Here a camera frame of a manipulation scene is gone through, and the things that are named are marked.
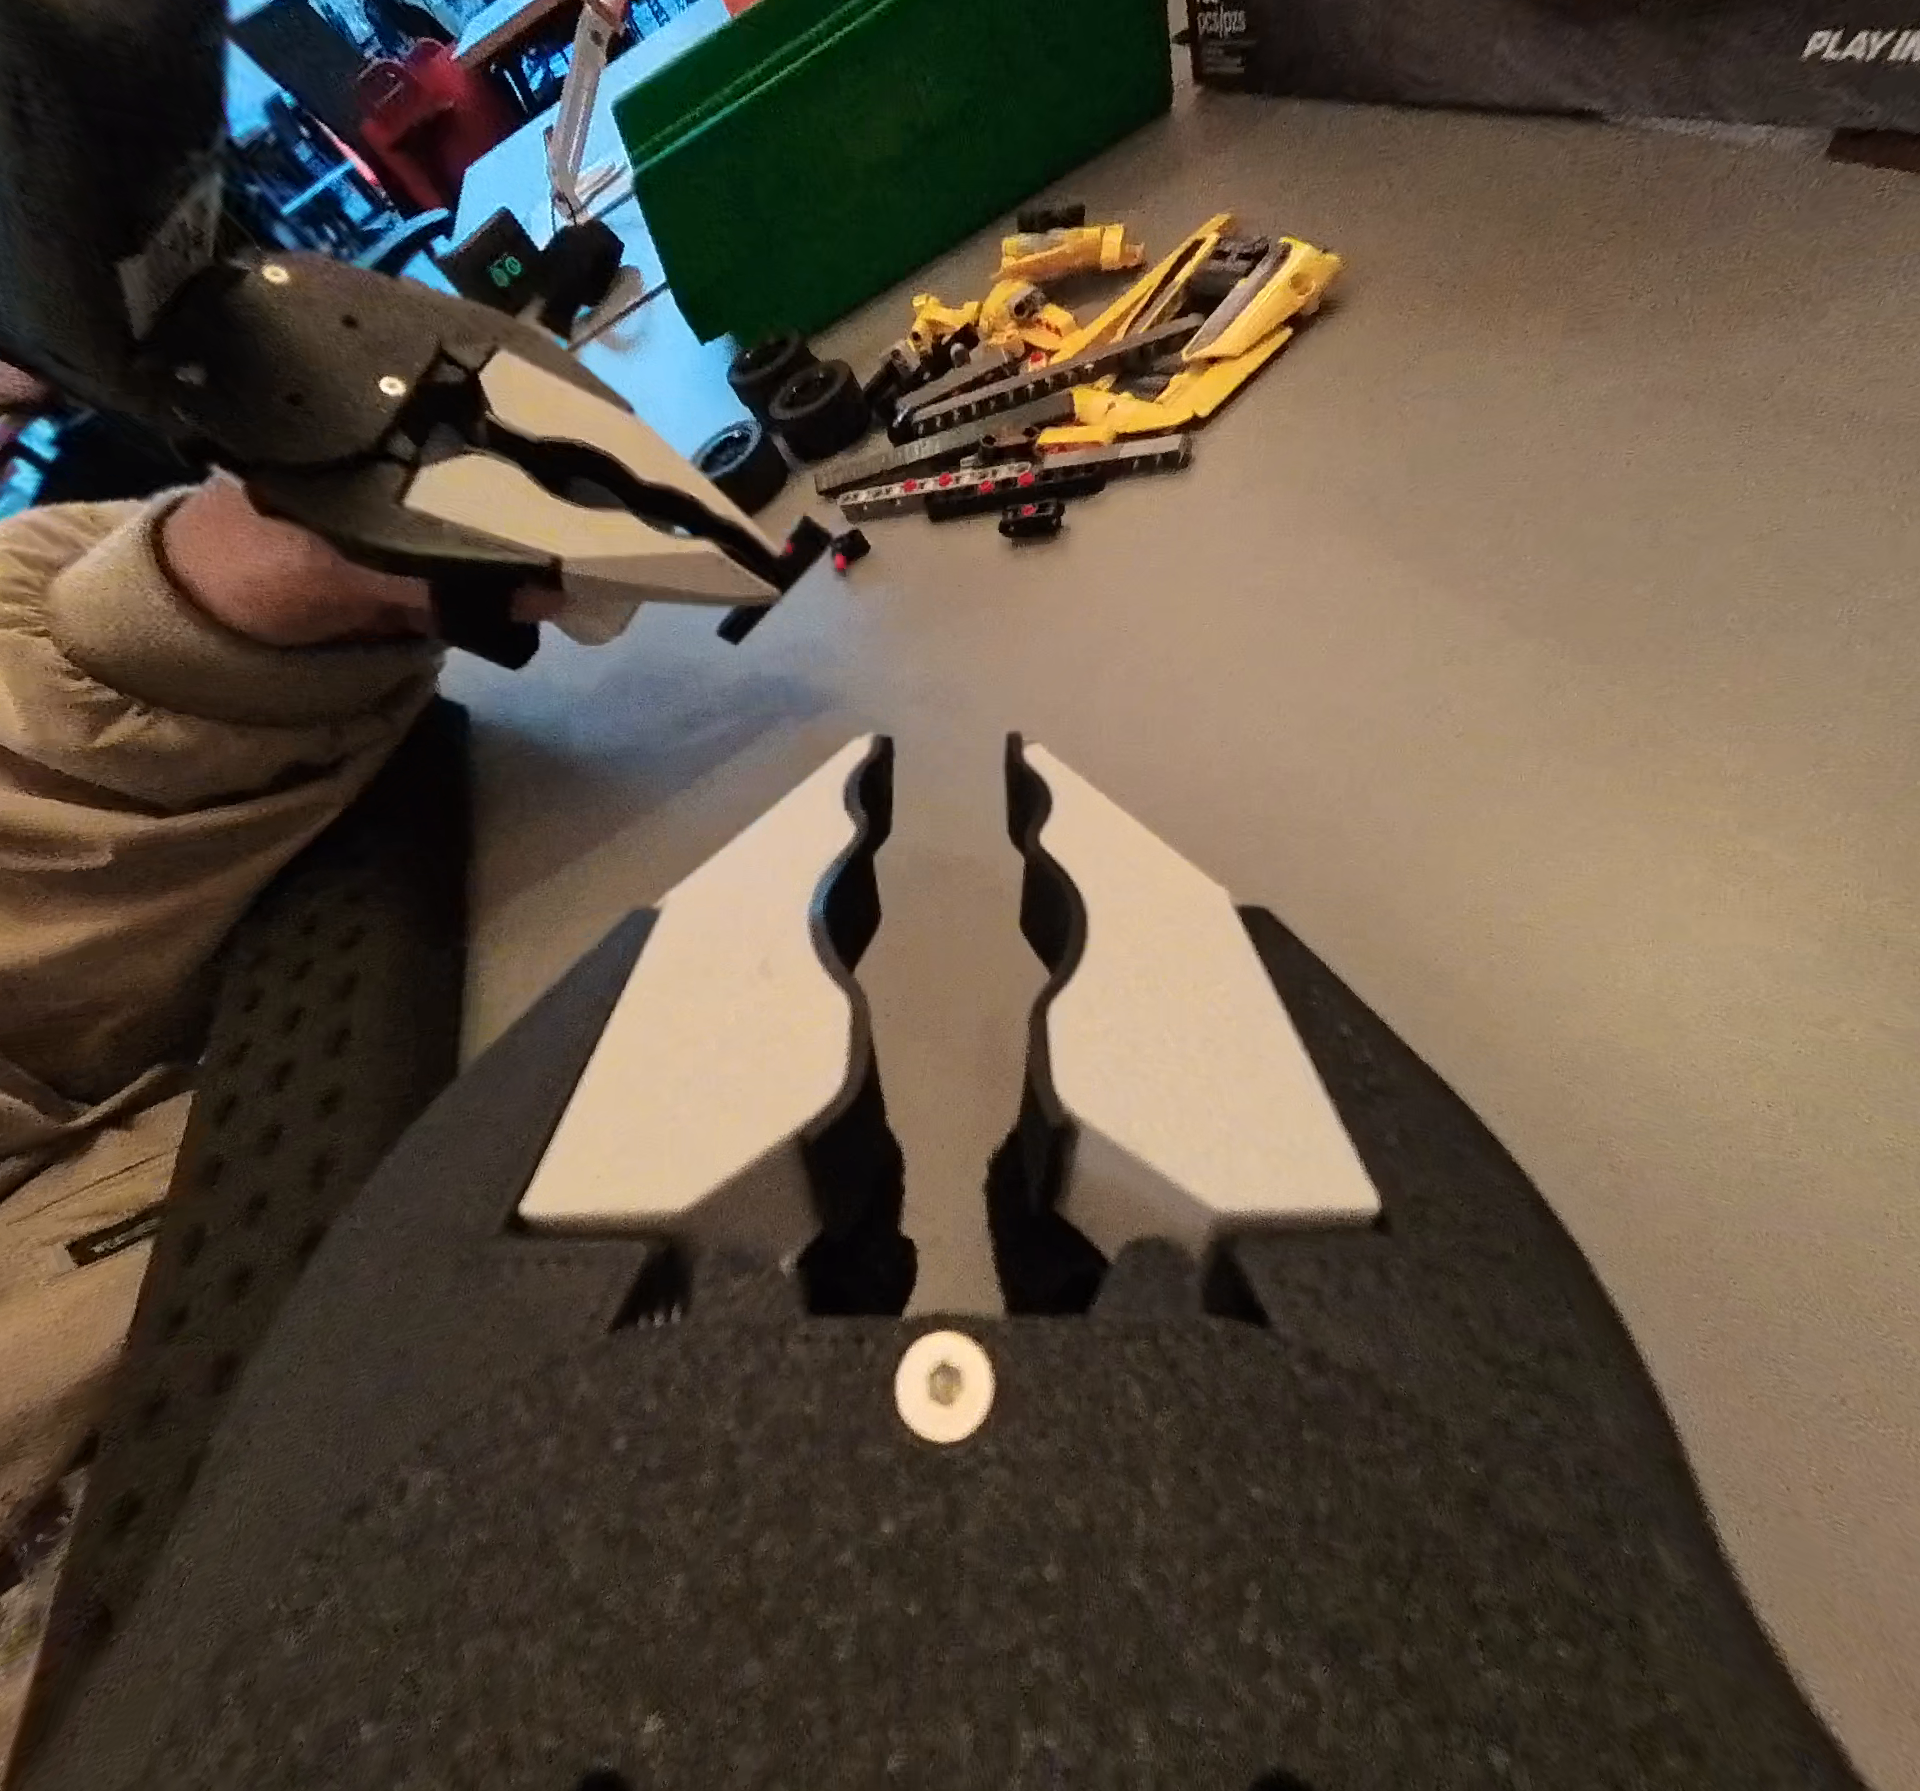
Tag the black toy connector red pin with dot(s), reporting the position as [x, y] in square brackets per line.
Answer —
[852, 553]
[794, 553]

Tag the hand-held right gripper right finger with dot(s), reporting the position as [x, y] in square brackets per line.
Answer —
[1201, 1071]

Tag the red office chair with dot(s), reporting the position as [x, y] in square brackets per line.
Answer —
[419, 126]

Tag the black toy tire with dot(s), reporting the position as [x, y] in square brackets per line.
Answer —
[743, 467]
[822, 410]
[770, 370]

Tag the dark green bin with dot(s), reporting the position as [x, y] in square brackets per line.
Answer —
[899, 126]

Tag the grey desk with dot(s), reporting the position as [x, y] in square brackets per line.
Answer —
[1499, 622]

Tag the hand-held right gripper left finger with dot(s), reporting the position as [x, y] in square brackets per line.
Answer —
[690, 1071]

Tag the black box green display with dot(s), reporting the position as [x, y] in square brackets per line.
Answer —
[495, 264]

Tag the person's left hand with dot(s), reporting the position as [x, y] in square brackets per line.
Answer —
[285, 576]

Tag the white table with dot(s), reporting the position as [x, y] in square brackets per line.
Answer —
[661, 373]

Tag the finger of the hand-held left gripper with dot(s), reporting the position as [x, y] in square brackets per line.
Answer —
[600, 420]
[570, 524]

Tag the white jointed desk lamp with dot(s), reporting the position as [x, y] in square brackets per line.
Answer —
[577, 95]

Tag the yellow toy car section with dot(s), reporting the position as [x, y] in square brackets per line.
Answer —
[1201, 321]

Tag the dark toy car box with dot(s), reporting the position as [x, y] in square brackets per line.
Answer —
[1349, 35]

